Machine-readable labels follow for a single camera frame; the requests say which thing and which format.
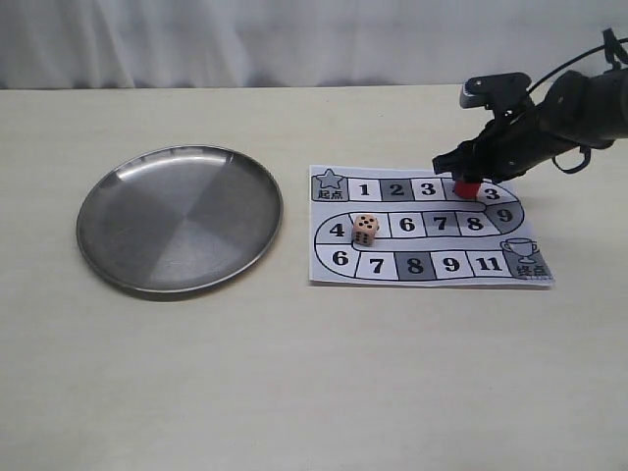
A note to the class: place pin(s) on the round stainless steel plate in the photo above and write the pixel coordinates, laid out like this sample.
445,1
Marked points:
174,222

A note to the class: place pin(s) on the red cylinder game piece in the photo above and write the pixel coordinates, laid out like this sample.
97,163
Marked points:
466,190

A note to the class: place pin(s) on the printed paper game board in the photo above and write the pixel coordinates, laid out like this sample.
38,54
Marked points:
428,237

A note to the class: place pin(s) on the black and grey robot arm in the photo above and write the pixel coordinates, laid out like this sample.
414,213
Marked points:
577,112

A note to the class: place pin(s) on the wooden die with black pips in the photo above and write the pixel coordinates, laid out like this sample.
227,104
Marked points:
364,229

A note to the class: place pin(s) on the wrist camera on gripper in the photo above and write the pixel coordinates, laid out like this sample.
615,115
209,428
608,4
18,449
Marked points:
494,92

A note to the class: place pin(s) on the white curtain backdrop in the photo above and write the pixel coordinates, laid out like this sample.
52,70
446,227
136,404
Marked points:
136,44

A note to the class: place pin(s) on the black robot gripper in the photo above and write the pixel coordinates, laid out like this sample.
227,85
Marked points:
512,143

